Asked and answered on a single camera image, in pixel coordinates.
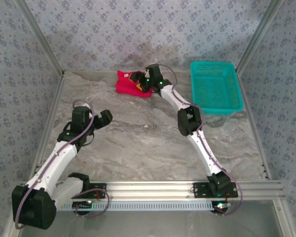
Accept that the red t-shirt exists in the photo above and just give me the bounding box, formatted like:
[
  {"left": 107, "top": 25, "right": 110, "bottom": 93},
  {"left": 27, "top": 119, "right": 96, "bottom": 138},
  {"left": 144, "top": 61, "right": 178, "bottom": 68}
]
[{"left": 115, "top": 70, "right": 153, "bottom": 99}]

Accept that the teal plastic basket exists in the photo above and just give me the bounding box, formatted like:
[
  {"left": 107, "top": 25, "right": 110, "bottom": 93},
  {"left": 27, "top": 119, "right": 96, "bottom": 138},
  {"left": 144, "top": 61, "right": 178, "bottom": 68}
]
[{"left": 189, "top": 61, "right": 244, "bottom": 116}]

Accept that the aluminium table side rail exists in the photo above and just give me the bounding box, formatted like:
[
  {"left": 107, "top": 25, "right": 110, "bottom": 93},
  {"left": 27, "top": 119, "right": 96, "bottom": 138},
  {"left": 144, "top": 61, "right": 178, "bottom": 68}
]
[
  {"left": 27, "top": 74, "right": 66, "bottom": 182},
  {"left": 236, "top": 73, "right": 272, "bottom": 180}
]

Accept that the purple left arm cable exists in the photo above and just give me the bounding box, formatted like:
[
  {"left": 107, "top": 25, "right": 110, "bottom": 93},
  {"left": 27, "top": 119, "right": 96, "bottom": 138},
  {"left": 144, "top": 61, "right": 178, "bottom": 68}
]
[{"left": 13, "top": 98, "right": 111, "bottom": 229}]

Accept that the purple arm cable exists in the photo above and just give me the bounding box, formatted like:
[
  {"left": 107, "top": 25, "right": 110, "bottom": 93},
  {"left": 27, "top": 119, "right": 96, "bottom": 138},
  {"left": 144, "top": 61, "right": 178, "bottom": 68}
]
[
  {"left": 159, "top": 64, "right": 244, "bottom": 217},
  {"left": 13, "top": 98, "right": 111, "bottom": 229}
]

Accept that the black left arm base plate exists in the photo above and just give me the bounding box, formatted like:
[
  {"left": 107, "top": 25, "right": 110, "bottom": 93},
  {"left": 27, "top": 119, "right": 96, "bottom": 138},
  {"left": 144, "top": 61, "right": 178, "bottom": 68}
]
[{"left": 82, "top": 183, "right": 107, "bottom": 199}]

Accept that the aluminium mounting rail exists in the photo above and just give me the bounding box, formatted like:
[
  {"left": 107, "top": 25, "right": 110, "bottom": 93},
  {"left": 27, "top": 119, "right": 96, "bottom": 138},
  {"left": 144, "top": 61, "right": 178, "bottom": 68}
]
[{"left": 17, "top": 181, "right": 286, "bottom": 199}]

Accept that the aluminium frame post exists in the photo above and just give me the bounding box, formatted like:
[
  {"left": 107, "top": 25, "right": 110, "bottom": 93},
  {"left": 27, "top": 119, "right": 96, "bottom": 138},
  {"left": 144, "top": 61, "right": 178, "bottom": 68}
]
[
  {"left": 14, "top": 0, "right": 66, "bottom": 76},
  {"left": 236, "top": 0, "right": 286, "bottom": 75}
]

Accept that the white slotted cable duct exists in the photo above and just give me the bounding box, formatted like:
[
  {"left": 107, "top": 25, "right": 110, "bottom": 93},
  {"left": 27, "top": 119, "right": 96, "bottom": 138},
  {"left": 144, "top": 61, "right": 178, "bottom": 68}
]
[{"left": 56, "top": 201, "right": 214, "bottom": 212}]

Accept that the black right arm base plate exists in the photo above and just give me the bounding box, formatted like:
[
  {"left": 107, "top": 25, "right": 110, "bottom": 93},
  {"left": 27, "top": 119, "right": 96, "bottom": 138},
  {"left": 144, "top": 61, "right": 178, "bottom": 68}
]
[{"left": 192, "top": 182, "right": 239, "bottom": 198}]

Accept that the aluminium frame leg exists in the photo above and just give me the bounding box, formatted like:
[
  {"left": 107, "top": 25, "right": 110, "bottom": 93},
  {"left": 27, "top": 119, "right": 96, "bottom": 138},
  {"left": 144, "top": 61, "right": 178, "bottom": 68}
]
[
  {"left": 3, "top": 201, "right": 22, "bottom": 237},
  {"left": 272, "top": 199, "right": 296, "bottom": 237}
]

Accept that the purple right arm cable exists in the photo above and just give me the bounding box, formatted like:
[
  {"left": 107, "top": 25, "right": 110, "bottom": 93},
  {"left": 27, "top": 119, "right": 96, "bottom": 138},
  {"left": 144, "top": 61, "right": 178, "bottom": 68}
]
[{"left": 159, "top": 64, "right": 244, "bottom": 217}]

